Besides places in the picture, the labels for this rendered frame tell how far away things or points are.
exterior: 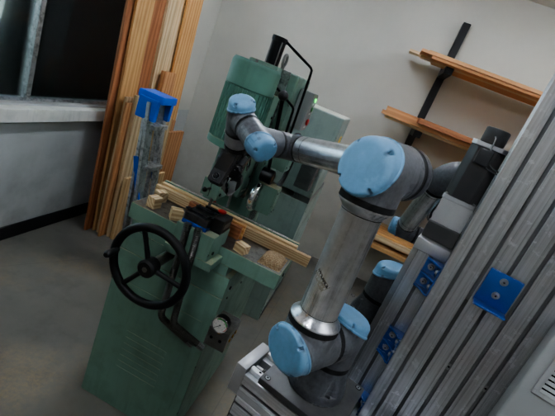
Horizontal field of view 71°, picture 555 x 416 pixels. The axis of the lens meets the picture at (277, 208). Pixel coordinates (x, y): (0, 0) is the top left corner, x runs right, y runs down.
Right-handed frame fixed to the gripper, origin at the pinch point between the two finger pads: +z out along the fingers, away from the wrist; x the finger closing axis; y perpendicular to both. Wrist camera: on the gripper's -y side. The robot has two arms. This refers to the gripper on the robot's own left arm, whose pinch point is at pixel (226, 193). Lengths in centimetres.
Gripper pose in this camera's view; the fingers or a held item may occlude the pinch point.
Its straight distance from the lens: 130.0
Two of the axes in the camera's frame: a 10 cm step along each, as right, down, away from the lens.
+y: 4.3, -6.2, 6.6
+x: -8.9, -4.4, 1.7
